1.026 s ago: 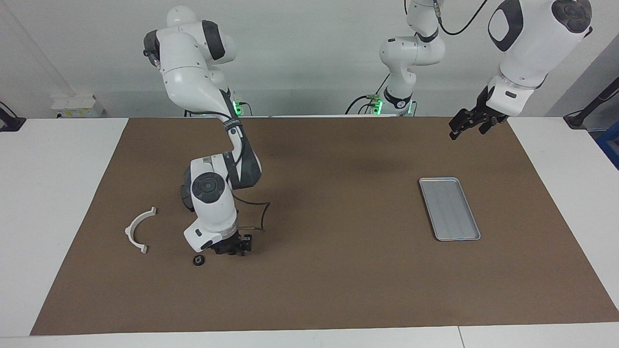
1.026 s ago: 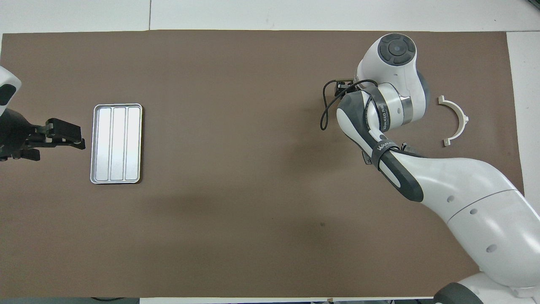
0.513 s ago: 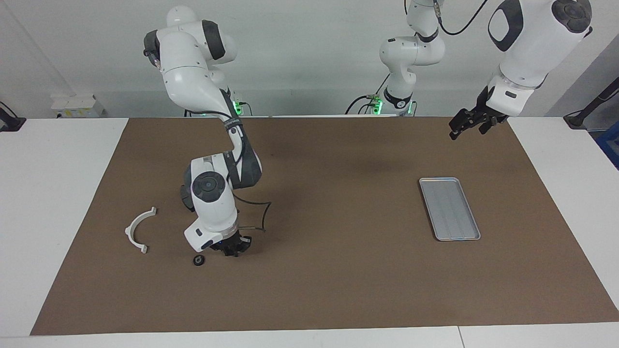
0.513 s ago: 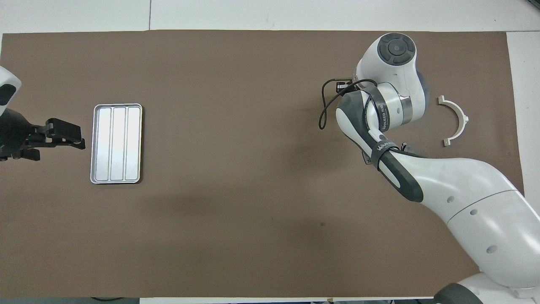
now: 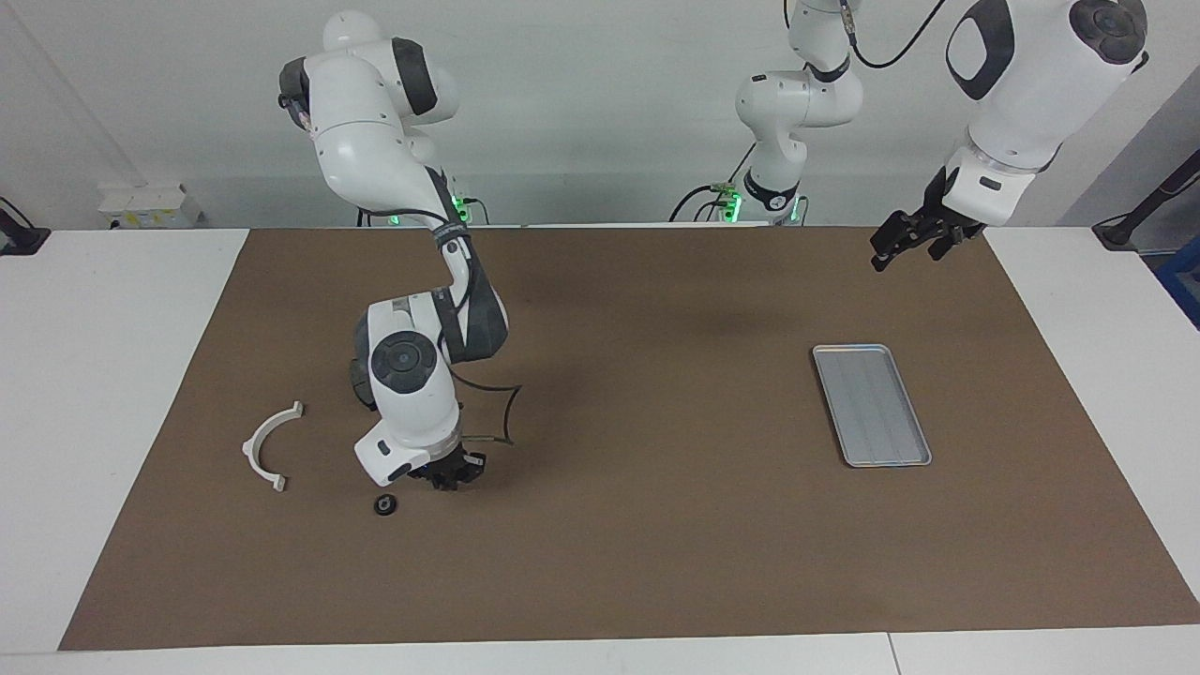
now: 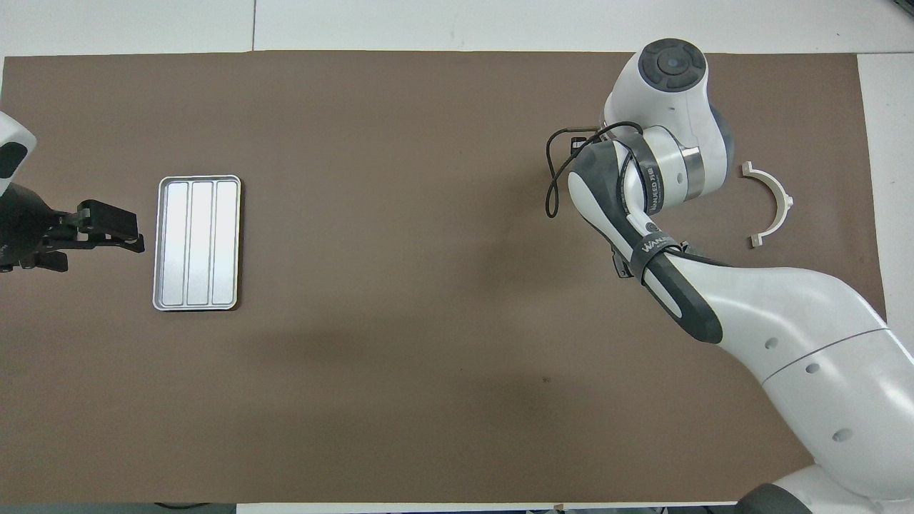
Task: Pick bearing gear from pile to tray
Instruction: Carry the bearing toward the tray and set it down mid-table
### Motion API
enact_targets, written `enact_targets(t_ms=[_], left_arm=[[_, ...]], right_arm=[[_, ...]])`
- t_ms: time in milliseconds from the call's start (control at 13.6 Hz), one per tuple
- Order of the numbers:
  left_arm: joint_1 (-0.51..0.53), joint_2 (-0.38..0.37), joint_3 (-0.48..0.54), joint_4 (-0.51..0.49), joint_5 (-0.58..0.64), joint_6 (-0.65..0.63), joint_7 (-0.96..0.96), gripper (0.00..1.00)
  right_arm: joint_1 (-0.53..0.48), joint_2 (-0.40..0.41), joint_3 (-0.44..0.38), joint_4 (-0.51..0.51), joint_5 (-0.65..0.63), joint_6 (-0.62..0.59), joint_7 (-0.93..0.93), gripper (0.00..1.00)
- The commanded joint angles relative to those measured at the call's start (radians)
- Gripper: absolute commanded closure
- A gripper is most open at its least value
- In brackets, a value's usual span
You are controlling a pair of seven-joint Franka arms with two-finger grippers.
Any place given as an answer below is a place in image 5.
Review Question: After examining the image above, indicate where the silver metal tray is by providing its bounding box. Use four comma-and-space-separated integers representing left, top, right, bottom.
812, 344, 933, 468

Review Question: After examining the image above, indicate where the black angled stand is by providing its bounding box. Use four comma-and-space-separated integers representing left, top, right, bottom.
1092, 148, 1200, 253

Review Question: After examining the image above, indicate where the brown table mat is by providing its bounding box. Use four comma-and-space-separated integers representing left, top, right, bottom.
58, 225, 1200, 652

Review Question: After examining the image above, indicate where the blue crate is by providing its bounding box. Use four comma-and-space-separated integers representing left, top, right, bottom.
1154, 238, 1200, 330

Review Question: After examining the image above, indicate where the white power strip box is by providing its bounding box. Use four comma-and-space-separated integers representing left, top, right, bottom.
97, 184, 203, 230

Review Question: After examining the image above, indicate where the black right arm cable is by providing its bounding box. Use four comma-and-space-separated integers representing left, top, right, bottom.
361, 208, 522, 447

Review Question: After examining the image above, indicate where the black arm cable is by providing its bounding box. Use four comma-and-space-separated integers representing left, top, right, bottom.
361, 208, 522, 447
839, 0, 948, 71

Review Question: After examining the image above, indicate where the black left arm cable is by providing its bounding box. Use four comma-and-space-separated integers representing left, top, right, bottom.
839, 0, 948, 71

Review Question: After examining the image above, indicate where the white semicircular plastic bracket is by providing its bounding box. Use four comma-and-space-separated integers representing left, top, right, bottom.
242, 401, 306, 493

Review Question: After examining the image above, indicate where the black base cables green plug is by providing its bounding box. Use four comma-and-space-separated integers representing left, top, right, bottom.
668, 141, 753, 224

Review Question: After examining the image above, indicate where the black clamp mount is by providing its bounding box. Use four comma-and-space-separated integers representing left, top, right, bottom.
0, 196, 51, 257

